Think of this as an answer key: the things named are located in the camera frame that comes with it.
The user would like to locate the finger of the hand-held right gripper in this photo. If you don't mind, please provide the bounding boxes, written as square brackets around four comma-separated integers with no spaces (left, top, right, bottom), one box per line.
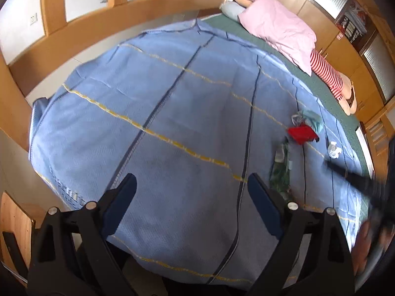
[325,159,375,193]

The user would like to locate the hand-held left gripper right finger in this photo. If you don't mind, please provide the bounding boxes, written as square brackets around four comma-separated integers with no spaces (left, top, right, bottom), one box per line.
[247,173,356,296]

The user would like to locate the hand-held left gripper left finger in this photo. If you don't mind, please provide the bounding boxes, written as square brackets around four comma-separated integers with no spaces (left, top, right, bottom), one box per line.
[27,173,138,296]

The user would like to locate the white wrapper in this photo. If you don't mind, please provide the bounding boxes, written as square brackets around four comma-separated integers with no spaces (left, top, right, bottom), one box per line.
[327,141,341,159]

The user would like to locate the person's right hand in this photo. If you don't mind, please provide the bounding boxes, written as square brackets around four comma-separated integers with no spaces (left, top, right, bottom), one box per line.
[352,219,388,273]

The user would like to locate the green snack wrapper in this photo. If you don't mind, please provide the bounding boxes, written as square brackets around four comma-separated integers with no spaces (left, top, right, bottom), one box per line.
[269,137,293,199]

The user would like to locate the red plastic wrapper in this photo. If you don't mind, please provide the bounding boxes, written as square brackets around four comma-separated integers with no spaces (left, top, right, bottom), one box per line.
[288,124,320,145]

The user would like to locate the green bed sheet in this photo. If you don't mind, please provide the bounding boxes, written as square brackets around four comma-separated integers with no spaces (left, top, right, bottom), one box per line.
[204,14,374,173]

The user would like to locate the wooden chair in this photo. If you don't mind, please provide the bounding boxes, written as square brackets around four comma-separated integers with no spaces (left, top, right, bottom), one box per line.
[0,191,36,282]

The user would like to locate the red white striped doll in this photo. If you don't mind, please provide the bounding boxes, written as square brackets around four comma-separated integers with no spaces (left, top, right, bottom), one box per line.
[309,49,358,116]

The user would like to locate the blue checked blanket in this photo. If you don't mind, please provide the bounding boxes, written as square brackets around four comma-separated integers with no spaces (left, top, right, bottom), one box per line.
[28,18,375,284]

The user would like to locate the books on shelf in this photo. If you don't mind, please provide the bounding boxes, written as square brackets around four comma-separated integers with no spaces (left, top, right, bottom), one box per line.
[336,1,368,42]

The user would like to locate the pink pillow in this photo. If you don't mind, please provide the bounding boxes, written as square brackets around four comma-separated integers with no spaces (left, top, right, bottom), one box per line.
[237,0,317,76]

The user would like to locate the grey blue pillow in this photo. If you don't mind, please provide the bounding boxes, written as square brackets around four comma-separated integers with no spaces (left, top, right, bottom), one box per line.
[220,1,246,23]

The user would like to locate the wooden wall cabinet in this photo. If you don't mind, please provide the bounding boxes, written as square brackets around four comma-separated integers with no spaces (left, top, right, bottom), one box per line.
[259,0,395,173]

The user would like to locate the wooden bed frame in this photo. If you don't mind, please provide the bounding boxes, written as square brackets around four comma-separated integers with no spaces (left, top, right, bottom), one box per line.
[0,0,235,151]

